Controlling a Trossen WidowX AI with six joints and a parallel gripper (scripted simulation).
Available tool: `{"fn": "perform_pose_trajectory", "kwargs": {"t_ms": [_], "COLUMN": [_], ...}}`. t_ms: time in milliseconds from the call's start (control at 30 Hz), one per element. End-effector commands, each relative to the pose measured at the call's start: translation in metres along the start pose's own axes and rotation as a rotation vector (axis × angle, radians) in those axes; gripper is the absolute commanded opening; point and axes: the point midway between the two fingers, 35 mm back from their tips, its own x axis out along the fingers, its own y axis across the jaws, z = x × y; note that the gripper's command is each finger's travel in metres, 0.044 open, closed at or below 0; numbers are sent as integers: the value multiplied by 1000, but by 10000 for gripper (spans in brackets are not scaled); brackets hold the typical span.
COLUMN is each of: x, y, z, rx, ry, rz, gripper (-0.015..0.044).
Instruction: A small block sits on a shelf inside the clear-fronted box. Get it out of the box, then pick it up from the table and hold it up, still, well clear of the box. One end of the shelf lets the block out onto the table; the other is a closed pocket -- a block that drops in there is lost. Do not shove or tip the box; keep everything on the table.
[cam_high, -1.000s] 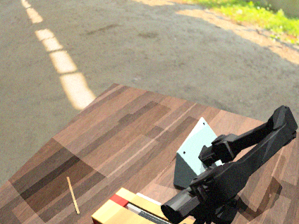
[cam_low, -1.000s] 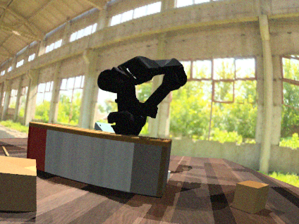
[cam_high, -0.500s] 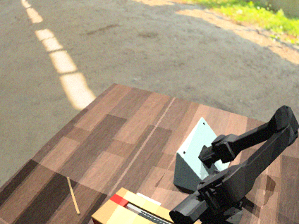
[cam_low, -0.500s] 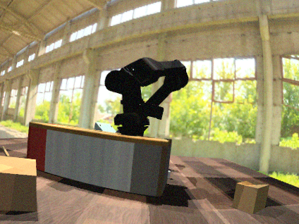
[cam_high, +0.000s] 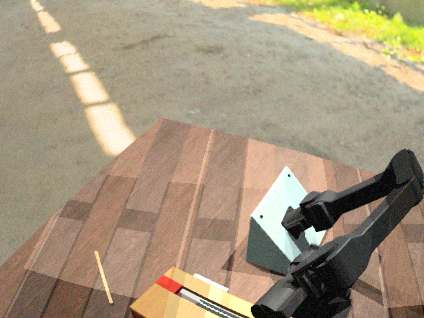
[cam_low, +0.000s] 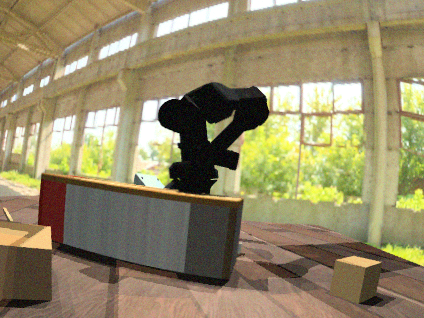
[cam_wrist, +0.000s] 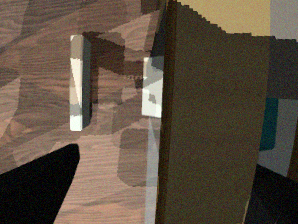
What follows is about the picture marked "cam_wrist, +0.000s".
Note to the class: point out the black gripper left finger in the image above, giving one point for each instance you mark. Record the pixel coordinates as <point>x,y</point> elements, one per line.
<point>33,193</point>

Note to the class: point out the teal block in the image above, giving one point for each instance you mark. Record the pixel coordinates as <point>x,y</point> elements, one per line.
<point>269,124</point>

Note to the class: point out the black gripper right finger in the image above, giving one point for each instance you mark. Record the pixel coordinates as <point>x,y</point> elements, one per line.
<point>274,199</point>

